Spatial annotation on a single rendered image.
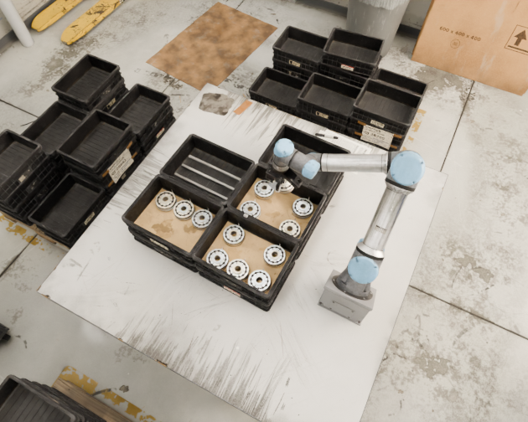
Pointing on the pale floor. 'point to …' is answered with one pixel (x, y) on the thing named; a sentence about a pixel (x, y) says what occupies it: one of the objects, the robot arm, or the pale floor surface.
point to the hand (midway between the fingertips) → (281, 187)
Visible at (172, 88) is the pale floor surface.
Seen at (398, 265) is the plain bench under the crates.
